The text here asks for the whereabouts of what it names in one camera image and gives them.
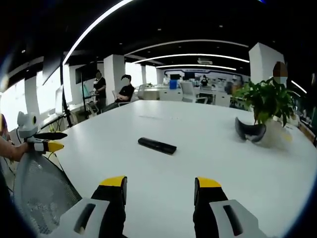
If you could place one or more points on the black remote control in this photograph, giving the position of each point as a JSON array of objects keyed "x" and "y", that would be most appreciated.
[{"x": 157, "y": 145}]

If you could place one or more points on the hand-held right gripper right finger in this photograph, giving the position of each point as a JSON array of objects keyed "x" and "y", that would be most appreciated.
[{"x": 213, "y": 208}]

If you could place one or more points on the white office chair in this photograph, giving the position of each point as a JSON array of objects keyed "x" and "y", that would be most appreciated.
[{"x": 189, "y": 92}]

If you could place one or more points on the black tripod stand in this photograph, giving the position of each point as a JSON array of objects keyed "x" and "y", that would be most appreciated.
[{"x": 65, "y": 99}]

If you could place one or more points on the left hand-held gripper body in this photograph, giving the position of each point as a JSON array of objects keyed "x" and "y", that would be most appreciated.
[{"x": 27, "y": 125}]

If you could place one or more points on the green potted plant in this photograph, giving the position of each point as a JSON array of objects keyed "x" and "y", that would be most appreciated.
[{"x": 268, "y": 101}]

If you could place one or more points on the dark headset with white pads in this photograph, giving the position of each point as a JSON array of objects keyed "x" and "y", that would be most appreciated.
[{"x": 250, "y": 131}]

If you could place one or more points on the blue box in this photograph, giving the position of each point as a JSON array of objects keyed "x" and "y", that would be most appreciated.
[{"x": 173, "y": 84}]

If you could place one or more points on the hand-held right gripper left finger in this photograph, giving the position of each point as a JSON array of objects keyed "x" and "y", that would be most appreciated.
[{"x": 109, "y": 205}]

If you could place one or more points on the grey mesh office chair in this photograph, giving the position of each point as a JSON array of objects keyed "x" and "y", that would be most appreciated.
[{"x": 42, "y": 188}]

